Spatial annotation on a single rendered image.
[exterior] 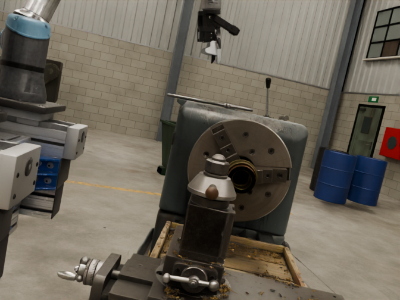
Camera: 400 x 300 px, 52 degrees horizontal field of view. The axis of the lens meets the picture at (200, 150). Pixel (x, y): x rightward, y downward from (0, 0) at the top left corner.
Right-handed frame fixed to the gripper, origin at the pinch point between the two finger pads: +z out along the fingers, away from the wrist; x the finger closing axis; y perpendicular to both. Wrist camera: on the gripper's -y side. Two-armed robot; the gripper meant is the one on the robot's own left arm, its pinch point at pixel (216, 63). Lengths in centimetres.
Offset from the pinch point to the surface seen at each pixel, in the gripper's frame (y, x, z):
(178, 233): 23, 93, 28
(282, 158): -12, 48, 26
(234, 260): 7, 69, 47
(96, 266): 37, 99, 30
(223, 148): 6, 50, 22
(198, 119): 10.7, 26.6, 17.5
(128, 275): 32, 102, 30
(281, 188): -12, 49, 36
